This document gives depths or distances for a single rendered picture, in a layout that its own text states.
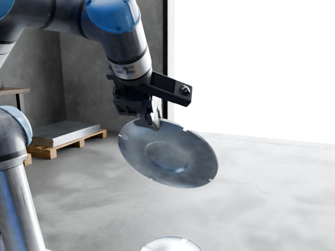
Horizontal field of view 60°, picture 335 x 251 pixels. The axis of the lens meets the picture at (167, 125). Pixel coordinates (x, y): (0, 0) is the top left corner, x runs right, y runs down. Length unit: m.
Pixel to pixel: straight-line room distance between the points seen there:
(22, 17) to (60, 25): 0.07
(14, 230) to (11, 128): 0.24
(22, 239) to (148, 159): 0.37
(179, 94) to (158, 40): 4.06
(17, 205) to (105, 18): 0.52
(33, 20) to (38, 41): 4.88
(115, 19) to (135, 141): 0.42
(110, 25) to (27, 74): 4.72
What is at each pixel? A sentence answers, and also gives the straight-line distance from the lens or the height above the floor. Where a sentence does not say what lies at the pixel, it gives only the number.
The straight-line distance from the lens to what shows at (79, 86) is 5.49.
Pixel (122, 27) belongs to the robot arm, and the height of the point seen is 1.24.
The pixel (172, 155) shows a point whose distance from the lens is 0.80.
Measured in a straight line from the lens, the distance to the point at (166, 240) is 1.54.
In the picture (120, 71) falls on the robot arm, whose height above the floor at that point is 1.17.
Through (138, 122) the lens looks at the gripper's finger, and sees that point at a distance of 0.68.
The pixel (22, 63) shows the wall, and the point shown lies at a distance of 5.11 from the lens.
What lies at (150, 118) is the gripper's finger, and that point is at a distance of 0.62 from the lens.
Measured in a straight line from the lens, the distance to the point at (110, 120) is 5.18.
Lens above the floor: 1.19
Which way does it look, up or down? 12 degrees down
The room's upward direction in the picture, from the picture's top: straight up
